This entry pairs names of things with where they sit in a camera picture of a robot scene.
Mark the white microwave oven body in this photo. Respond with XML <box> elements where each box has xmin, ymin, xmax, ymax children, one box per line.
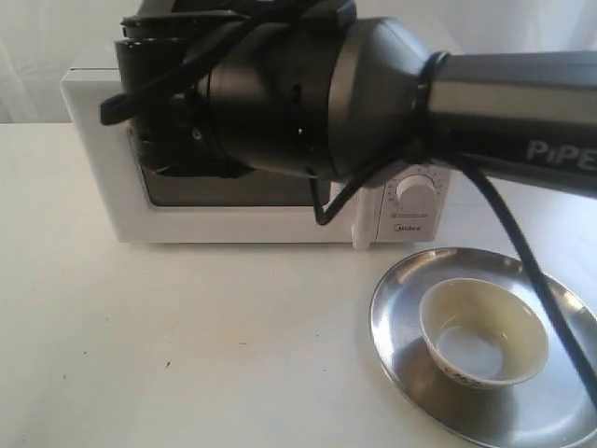
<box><xmin>61</xmin><ymin>61</ymin><xmax>451</xmax><ymax>249</ymax></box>

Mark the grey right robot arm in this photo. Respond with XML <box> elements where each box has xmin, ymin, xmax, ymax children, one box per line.
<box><xmin>100</xmin><ymin>1</ymin><xmax>596</xmax><ymax>196</ymax></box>

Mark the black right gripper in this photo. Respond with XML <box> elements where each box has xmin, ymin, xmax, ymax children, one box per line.
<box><xmin>115</xmin><ymin>1</ymin><xmax>356</xmax><ymax>178</ymax></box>

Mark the cream ceramic bowl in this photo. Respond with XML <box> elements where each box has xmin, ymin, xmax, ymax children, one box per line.
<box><xmin>419</xmin><ymin>278</ymin><xmax>549</xmax><ymax>389</ymax></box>

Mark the white microwave oven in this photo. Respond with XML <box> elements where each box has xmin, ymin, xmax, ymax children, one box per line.
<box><xmin>59</xmin><ymin>68</ymin><xmax>382</xmax><ymax>249</ymax></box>

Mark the lower white control knob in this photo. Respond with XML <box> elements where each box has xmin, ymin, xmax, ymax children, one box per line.
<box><xmin>396</xmin><ymin>175</ymin><xmax>436</xmax><ymax>211</ymax></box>

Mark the round stainless steel plate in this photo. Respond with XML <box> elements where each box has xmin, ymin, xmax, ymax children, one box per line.
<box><xmin>369</xmin><ymin>247</ymin><xmax>596</xmax><ymax>447</ymax></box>

